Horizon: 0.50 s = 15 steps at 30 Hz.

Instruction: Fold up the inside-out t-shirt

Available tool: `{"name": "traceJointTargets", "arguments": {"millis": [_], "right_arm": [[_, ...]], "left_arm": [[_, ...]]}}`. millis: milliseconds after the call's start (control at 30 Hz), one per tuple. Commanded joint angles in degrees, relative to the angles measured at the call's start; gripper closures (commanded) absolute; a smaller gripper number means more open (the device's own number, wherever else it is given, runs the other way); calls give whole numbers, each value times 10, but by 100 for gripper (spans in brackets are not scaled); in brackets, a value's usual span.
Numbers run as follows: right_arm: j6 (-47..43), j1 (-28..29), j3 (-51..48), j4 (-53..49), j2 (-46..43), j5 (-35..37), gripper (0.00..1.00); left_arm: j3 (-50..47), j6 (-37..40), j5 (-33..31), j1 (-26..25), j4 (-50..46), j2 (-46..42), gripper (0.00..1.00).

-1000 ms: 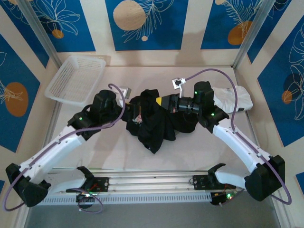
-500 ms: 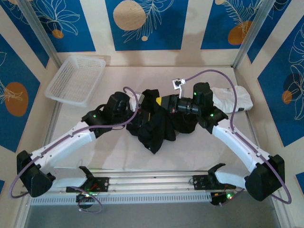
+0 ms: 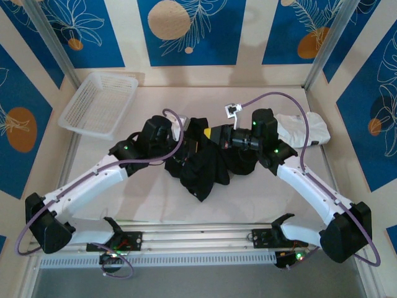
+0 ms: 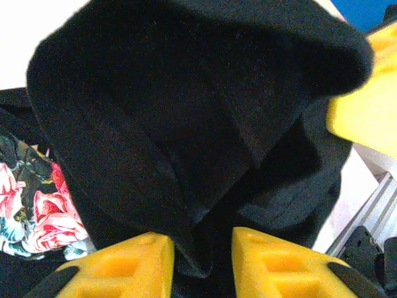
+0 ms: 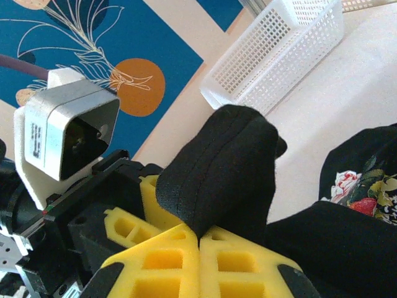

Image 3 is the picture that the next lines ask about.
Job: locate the black floral print t-shirt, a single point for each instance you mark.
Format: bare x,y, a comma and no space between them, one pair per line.
201,174

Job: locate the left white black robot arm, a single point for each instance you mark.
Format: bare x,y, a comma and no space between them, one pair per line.
87,186

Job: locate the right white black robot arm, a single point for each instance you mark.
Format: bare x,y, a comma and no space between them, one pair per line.
304,186

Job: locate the white t-shirt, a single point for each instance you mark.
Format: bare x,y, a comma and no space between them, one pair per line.
313,133

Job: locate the white table cover sheet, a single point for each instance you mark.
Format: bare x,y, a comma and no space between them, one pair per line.
192,96

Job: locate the white plastic mesh basket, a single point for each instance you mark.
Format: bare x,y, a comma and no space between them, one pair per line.
99,102

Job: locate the circuit board with green LED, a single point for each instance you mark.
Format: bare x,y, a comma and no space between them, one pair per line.
113,257
291,258

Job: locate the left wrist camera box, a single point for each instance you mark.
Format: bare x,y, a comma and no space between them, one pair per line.
183,122

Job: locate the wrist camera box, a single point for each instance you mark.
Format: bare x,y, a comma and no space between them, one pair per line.
183,122
232,110

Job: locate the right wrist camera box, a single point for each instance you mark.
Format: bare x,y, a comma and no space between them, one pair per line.
232,110

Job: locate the aluminium rail frame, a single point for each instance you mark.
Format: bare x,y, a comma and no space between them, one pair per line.
198,236

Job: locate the blue floral wall panel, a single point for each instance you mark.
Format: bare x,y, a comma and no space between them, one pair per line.
279,31
356,149
18,93
105,46
217,46

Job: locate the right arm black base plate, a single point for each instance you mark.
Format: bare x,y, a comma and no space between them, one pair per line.
260,238

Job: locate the aluminium corner post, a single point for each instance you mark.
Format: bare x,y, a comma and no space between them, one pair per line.
52,40
325,46

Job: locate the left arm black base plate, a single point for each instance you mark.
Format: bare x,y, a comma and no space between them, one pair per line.
136,240

